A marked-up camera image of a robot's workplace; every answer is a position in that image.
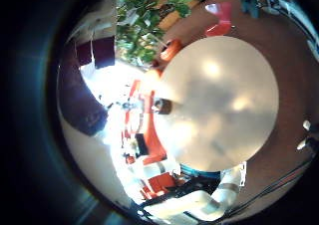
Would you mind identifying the long black cable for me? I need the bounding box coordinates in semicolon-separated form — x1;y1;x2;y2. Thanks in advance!
228;158;313;219

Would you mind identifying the orange armchair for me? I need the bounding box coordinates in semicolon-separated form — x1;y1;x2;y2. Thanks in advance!
141;171;177;199

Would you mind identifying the round orange cushion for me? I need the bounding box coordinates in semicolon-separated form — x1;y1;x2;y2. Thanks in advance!
160;39;183;62

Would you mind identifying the green potted plant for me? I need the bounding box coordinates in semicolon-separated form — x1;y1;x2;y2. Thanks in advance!
116;0;193;67

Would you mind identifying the black cable bundle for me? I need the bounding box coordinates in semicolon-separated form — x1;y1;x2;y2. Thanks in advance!
172;178;220;199

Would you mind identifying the teal table base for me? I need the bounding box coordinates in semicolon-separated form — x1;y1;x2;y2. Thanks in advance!
178;163;222;179

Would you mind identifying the dark brown vase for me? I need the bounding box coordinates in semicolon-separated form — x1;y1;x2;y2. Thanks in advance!
154;98;173;115

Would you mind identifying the person with white-toed shoes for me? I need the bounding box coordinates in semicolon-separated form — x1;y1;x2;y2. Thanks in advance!
296;118;319;153

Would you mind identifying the orange sofa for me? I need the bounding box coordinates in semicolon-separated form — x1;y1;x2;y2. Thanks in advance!
141;69;168;166

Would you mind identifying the red metal rack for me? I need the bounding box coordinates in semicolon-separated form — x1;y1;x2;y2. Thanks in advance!
122;79;148;159

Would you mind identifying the red chair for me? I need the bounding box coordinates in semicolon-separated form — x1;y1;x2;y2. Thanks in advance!
203;1;233;37

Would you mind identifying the black box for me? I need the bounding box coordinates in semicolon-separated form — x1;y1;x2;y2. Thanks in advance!
134;132;150;156

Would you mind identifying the teal chair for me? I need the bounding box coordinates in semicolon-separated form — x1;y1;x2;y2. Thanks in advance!
241;0;264;19

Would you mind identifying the wooden sideboard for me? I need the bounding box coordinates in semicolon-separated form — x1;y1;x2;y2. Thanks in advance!
159;0;200;31

